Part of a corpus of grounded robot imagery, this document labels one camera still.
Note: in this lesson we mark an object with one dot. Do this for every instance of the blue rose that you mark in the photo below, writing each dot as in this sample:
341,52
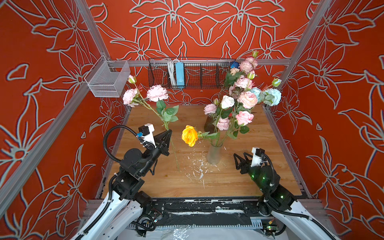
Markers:
235,65

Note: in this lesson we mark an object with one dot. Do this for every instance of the yellow rose stem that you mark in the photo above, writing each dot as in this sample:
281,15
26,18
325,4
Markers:
190,136

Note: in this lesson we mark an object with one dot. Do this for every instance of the white mesh wall basket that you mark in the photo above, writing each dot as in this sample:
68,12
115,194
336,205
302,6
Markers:
107,79

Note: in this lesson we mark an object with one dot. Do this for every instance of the pale blue white flower stem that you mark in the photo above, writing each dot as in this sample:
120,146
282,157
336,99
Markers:
269,96

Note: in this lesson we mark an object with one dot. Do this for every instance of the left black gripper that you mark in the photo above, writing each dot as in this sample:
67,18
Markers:
161,138

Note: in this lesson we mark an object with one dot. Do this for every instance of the red pink mixed stem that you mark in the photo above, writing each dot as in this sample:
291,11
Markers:
211,109

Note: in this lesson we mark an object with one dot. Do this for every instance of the light blue box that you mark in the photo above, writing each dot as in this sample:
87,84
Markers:
180,75

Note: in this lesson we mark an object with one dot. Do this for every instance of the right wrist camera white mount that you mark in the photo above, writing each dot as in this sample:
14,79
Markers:
257,156

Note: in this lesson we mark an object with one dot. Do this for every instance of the cream peach rose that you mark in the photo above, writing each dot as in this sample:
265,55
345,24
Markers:
233,71

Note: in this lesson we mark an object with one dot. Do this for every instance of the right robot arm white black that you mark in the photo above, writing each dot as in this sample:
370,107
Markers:
277,201

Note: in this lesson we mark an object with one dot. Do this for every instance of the clear frosted glass vase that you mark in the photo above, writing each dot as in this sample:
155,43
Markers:
214,153

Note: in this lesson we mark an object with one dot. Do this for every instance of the single pink rose stem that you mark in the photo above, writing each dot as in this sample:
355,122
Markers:
237,124

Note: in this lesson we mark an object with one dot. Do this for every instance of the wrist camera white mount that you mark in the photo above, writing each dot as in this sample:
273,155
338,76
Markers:
257,156
146,136

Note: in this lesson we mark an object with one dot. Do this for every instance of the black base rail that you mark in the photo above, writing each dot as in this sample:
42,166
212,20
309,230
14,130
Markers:
210,212

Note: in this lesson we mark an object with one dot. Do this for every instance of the black wire wall basket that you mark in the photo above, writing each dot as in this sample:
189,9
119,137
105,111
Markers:
200,73

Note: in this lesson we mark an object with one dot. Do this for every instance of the two pink peony stem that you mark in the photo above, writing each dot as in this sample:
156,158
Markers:
154,100

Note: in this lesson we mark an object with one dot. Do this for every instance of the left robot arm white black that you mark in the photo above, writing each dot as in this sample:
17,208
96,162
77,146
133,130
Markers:
125,203

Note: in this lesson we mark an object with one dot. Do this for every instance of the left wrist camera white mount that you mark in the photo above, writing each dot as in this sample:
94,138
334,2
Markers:
146,136

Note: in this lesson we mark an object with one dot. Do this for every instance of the single white rose stem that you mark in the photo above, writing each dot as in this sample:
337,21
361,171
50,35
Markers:
227,102

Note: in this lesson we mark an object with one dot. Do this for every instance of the pink carnation spray stem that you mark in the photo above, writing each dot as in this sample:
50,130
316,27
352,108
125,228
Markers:
249,64

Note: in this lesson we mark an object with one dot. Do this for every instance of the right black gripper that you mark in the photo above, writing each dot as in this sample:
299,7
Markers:
244,163

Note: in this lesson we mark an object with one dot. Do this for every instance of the brown ribbed glass vase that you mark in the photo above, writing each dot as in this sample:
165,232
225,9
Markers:
209,125

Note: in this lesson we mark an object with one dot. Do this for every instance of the pink peach rose stem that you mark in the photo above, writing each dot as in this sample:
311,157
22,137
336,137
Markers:
239,88

